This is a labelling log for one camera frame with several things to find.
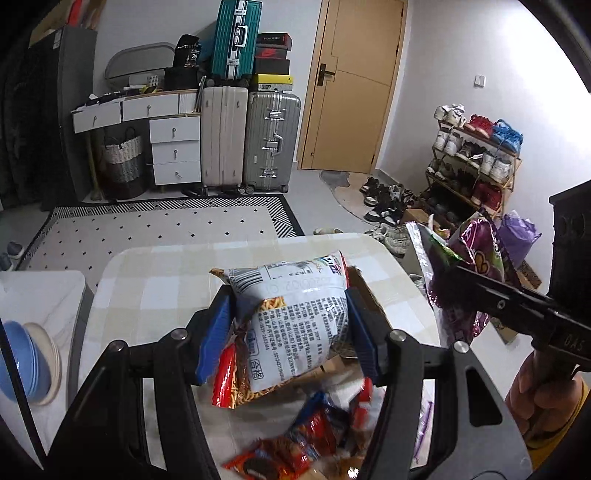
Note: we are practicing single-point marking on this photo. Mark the dark refrigerator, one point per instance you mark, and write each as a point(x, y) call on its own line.
point(59, 79)

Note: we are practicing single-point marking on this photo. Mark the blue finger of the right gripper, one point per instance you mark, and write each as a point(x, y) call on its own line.
point(489, 290)

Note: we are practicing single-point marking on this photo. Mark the blue bowls stack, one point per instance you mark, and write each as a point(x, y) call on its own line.
point(24, 353)

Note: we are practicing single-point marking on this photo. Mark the grey oval mirror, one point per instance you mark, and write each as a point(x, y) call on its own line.
point(134, 65)

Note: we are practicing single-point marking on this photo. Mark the stacked shoe boxes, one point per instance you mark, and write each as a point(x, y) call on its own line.
point(271, 68)

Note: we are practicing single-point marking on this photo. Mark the beige suitcase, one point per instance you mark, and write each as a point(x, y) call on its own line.
point(222, 135)

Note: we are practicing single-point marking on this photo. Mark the purple grape candy bag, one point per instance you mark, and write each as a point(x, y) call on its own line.
point(474, 245)

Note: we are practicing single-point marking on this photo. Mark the checkered tablecloth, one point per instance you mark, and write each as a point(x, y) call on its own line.
point(144, 293)

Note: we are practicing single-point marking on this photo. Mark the woven laundry basket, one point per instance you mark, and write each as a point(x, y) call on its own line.
point(124, 165)

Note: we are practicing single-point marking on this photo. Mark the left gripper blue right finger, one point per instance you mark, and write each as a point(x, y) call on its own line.
point(369, 331)

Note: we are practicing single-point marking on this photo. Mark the yellow sleeve forearm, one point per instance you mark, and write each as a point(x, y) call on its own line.
point(561, 403)

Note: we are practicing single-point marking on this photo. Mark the white chips bag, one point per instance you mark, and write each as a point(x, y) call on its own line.
point(291, 317)

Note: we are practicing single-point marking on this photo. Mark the patterned floor rug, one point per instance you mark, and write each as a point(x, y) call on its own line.
point(86, 237)

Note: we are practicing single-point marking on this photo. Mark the beige plate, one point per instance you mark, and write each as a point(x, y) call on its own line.
point(49, 365)

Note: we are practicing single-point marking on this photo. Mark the red puffed snack bag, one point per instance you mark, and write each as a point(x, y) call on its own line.
point(319, 427)

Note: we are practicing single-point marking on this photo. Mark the white red noodle snack bag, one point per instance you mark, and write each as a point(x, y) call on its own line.
point(364, 412)

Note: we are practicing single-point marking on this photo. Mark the teal suitcase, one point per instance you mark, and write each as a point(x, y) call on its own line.
point(235, 40)

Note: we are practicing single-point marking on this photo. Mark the white drawer desk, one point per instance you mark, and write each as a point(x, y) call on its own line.
point(167, 122)

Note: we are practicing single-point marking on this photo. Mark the white side table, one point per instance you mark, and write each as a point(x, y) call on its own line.
point(58, 301)

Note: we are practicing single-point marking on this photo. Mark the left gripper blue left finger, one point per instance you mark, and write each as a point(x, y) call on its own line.
point(211, 330)

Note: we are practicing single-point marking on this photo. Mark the SF cardboard box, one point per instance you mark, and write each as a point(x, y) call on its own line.
point(342, 344)

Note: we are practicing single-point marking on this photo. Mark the wooden door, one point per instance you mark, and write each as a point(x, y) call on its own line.
point(353, 75)

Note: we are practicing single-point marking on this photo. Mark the silver suitcase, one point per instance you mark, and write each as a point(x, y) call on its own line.
point(270, 140)

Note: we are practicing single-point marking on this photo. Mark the shoe rack with shoes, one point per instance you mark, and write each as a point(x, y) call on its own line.
point(474, 165)

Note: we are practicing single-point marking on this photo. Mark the red oreo cookie pack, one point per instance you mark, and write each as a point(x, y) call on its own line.
point(272, 459)

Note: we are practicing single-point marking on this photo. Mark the person's right hand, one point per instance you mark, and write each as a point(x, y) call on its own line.
point(520, 399)

